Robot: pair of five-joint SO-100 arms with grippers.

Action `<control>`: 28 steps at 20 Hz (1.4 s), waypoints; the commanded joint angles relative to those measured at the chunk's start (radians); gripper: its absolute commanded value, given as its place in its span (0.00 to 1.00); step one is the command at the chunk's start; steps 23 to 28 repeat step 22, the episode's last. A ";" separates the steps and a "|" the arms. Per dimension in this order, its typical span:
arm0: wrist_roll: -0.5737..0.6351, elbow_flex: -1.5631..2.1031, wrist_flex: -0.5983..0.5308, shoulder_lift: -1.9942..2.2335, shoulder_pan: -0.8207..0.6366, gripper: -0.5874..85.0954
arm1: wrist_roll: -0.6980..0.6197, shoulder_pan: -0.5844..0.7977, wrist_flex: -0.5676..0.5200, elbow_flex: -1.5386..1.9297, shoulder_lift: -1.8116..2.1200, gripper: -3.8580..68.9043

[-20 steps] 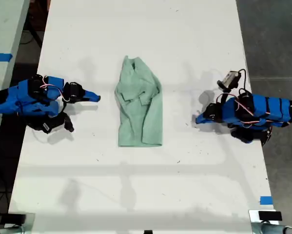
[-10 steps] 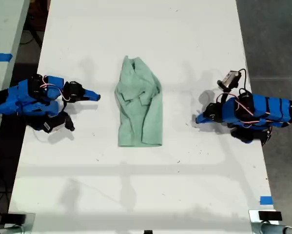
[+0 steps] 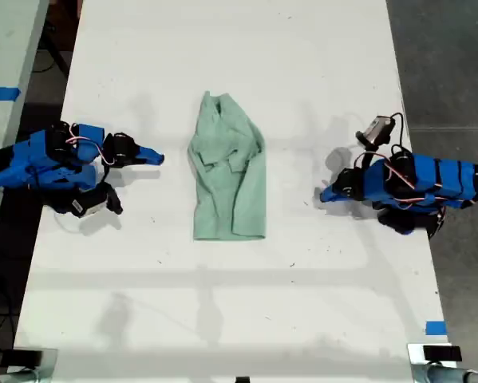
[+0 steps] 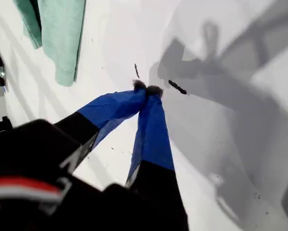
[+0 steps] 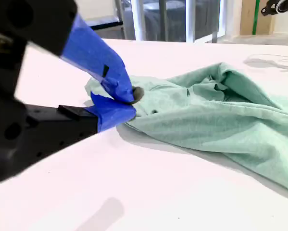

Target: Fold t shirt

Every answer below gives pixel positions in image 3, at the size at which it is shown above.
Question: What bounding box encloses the pale green T-shirt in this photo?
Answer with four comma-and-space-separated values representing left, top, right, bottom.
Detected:
187, 90, 268, 243

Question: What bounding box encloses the white side table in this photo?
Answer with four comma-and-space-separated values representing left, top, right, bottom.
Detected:
0, 0, 51, 256

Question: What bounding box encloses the short blue tape strip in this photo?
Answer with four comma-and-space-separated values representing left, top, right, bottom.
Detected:
425, 320, 448, 337

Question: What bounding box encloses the grey metal pipe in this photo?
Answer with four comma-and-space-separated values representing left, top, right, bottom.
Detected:
426, 363, 478, 383

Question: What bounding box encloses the red and white servo wire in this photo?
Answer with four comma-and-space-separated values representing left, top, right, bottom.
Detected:
67, 122, 117, 166
383, 158, 450, 210

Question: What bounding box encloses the black camera stalk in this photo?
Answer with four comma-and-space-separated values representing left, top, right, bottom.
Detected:
361, 143, 379, 168
104, 182, 124, 215

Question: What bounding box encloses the silver and black camera box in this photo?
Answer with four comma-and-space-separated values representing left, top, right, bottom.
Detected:
355, 114, 397, 147

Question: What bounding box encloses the black camera box white label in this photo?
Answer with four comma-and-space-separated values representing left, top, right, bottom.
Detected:
68, 184, 110, 219

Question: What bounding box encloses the black camera cable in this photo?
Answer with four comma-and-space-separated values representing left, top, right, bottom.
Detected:
389, 112, 406, 154

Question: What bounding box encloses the white camera cable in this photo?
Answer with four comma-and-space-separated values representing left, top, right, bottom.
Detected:
53, 211, 86, 235

